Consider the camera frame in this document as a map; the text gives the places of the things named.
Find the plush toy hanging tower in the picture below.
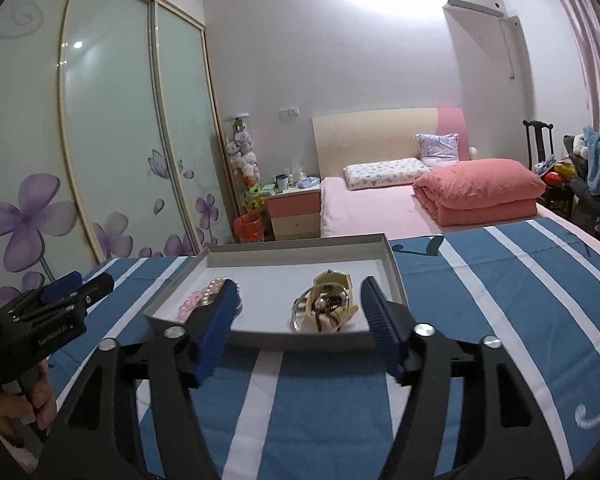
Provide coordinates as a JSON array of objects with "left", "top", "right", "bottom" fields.
[{"left": 225, "top": 113, "right": 261, "bottom": 212}]

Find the red waste basket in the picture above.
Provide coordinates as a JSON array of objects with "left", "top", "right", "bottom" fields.
[{"left": 233, "top": 214, "right": 264, "bottom": 243}]

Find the blue white striped cloth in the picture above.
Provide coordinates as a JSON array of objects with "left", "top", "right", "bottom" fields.
[{"left": 36, "top": 218, "right": 600, "bottom": 479}]

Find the pink cream nightstand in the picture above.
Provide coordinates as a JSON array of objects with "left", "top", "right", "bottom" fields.
[{"left": 265, "top": 184, "right": 321, "bottom": 240}]

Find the pink bead bracelet with charm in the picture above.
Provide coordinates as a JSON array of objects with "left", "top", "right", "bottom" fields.
[{"left": 175, "top": 288, "right": 209, "bottom": 323}]

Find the black chair with clutter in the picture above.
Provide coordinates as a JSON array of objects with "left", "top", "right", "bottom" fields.
[{"left": 541, "top": 136, "right": 600, "bottom": 241}]

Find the purple patterned pillow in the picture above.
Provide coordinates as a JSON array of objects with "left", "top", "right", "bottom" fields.
[{"left": 416, "top": 133, "right": 460, "bottom": 169}]

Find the cream and pink headboard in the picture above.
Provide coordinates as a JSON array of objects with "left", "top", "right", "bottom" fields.
[{"left": 312, "top": 107, "right": 470, "bottom": 178}]

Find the white air conditioner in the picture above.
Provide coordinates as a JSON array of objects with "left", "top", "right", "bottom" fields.
[{"left": 448, "top": 0, "right": 505, "bottom": 18}]

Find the grey cardboard tray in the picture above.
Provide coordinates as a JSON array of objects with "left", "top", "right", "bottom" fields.
[{"left": 144, "top": 234, "right": 406, "bottom": 351}]

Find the sliding wardrobe with flower print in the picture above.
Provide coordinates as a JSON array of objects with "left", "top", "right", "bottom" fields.
[{"left": 0, "top": 0, "right": 233, "bottom": 306}]

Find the pearl earring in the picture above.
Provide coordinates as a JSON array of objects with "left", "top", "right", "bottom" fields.
[{"left": 314, "top": 297, "right": 328, "bottom": 311}]

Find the person's left hand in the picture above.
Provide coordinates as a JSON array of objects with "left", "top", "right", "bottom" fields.
[{"left": 0, "top": 361, "right": 57, "bottom": 442}]

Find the dark wooden chair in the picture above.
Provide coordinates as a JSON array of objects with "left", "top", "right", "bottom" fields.
[{"left": 522, "top": 119, "right": 555, "bottom": 170}]

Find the bed with pink sheet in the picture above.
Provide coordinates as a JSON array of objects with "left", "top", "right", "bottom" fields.
[{"left": 319, "top": 173, "right": 600, "bottom": 261}]

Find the white floral pillow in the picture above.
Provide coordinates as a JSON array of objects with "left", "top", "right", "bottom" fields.
[{"left": 343, "top": 157, "right": 430, "bottom": 191}]

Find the folded salmon pink duvet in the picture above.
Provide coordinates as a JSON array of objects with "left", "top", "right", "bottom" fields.
[{"left": 413, "top": 158, "right": 545, "bottom": 226}]

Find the white wall socket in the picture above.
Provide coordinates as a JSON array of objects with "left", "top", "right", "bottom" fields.
[{"left": 279, "top": 106, "right": 300, "bottom": 117}]

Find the white pearl bracelet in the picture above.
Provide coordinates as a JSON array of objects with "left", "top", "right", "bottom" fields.
[{"left": 199, "top": 276, "right": 243, "bottom": 311}]

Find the silver charm bracelet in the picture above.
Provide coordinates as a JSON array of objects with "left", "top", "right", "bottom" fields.
[{"left": 288, "top": 284, "right": 351, "bottom": 334}]

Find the dark red bead bracelet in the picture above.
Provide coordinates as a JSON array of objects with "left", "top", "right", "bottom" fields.
[{"left": 312, "top": 294, "right": 349, "bottom": 334}]

